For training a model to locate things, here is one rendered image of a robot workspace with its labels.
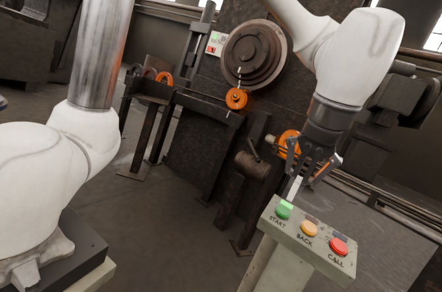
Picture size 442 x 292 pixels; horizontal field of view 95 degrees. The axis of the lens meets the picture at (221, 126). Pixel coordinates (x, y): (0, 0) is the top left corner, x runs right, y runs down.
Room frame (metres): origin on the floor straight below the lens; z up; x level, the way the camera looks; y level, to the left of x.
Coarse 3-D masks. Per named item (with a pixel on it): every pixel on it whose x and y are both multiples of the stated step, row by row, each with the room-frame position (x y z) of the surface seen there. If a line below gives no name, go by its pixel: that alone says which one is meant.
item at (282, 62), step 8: (240, 24) 1.50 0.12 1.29; (272, 24) 1.40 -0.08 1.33; (232, 32) 1.52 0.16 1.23; (280, 32) 1.37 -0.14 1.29; (280, 40) 1.36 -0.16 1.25; (224, 48) 1.52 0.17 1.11; (280, 64) 1.34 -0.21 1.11; (224, 72) 1.49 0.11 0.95; (280, 72) 1.37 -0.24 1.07; (232, 80) 1.46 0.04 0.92; (264, 80) 1.36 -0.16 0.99; (272, 80) 1.34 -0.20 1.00; (240, 88) 1.42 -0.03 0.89; (248, 88) 1.40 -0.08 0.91; (256, 88) 1.38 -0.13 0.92
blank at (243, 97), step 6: (234, 90) 1.45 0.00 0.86; (240, 90) 1.43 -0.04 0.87; (228, 96) 1.46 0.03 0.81; (240, 96) 1.42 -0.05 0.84; (246, 96) 1.42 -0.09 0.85; (228, 102) 1.46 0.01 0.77; (240, 102) 1.42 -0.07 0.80; (246, 102) 1.43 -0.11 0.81; (234, 108) 1.43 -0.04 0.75; (240, 108) 1.43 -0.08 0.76
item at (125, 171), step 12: (132, 84) 1.31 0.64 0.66; (144, 84) 1.51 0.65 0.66; (156, 84) 1.53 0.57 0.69; (144, 96) 1.44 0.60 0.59; (156, 96) 1.53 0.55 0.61; (168, 96) 1.54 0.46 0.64; (156, 108) 1.41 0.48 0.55; (144, 120) 1.40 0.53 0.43; (144, 132) 1.40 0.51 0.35; (144, 144) 1.41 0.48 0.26; (120, 168) 1.40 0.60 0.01; (132, 168) 1.40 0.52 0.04; (144, 168) 1.52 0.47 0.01
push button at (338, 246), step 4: (332, 240) 0.47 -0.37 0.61; (336, 240) 0.47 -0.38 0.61; (340, 240) 0.48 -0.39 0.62; (332, 244) 0.46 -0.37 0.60; (336, 244) 0.46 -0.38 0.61; (340, 244) 0.47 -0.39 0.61; (344, 244) 0.47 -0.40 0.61; (332, 248) 0.46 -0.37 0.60; (336, 248) 0.45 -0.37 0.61; (340, 248) 0.45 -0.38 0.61; (344, 248) 0.46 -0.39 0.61; (336, 252) 0.45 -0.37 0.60; (340, 252) 0.45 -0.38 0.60; (344, 252) 0.45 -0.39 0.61
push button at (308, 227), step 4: (304, 224) 0.50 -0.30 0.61; (308, 224) 0.50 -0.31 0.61; (312, 224) 0.50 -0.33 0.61; (304, 228) 0.49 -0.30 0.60; (308, 228) 0.49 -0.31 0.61; (312, 228) 0.49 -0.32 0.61; (316, 228) 0.50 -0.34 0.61; (308, 232) 0.48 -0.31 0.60; (312, 232) 0.48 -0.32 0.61; (316, 232) 0.49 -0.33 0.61
